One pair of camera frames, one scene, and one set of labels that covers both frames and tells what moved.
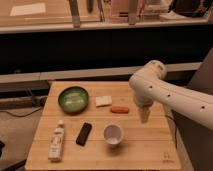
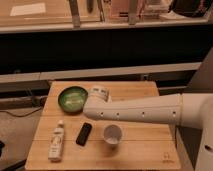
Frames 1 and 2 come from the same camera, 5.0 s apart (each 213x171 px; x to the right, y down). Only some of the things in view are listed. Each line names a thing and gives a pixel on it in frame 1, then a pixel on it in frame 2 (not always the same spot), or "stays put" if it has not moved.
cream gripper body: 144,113 to 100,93
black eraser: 83,134 stays put
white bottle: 56,146 stays put
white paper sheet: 30,9 stays put
